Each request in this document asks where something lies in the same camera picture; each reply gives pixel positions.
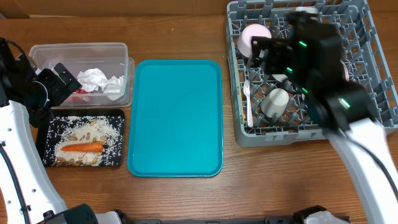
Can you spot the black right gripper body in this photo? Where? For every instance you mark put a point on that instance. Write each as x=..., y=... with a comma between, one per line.
x=290, y=61

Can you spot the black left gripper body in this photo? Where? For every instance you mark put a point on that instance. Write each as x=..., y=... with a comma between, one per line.
x=53, y=89

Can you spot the red snack wrapper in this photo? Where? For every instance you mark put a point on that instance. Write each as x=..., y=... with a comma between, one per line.
x=75, y=97

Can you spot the bowl with rice and nuts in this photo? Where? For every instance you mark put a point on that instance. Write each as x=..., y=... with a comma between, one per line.
x=244, y=40

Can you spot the white napkin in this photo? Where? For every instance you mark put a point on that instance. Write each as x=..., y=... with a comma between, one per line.
x=92, y=79
x=114, y=88

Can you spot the white plastic fork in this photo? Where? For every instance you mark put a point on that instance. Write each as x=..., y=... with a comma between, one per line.
x=247, y=93

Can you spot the frosted white cup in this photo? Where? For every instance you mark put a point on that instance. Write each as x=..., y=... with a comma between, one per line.
x=274, y=104

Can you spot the orange carrot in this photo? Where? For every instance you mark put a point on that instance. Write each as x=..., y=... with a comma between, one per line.
x=86, y=147

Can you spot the white bowl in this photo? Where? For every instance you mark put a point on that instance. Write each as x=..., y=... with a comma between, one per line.
x=280, y=77

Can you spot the large white plate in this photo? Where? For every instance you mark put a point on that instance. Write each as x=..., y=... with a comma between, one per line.
x=345, y=71

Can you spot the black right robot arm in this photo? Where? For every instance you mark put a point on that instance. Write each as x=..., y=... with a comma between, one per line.
x=311, y=60

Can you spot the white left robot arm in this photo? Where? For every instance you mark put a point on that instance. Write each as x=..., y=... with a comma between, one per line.
x=27, y=97

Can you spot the grey dishwasher rack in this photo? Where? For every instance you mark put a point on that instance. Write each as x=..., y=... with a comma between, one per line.
x=362, y=55

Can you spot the spilled rice and nuts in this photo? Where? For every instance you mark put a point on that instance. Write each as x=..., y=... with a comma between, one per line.
x=84, y=140

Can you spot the clear plastic bin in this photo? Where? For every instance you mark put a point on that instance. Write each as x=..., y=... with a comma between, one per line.
x=110, y=57

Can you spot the black tray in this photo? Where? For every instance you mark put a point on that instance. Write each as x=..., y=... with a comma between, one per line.
x=40, y=124

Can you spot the teal plastic tray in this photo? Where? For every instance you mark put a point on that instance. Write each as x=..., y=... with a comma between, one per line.
x=176, y=127

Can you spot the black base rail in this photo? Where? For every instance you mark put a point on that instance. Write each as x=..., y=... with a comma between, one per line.
x=267, y=220

